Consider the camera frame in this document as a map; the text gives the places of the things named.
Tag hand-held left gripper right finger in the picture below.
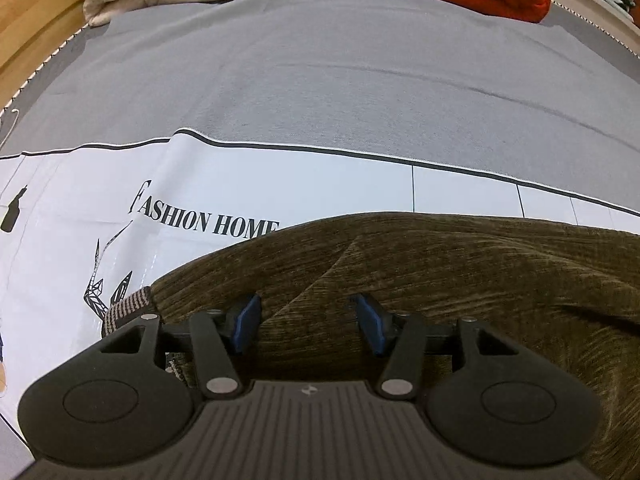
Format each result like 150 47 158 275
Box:
349 293 519 402

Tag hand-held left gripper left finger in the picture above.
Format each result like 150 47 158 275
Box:
100 293 263 402

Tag brown corduroy pants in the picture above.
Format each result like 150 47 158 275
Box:
100 212 640 480

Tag grey and white printed bed sheet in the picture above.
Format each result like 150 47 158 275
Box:
0 0 640 461

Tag grey mattress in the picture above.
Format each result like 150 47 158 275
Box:
0 2 640 111

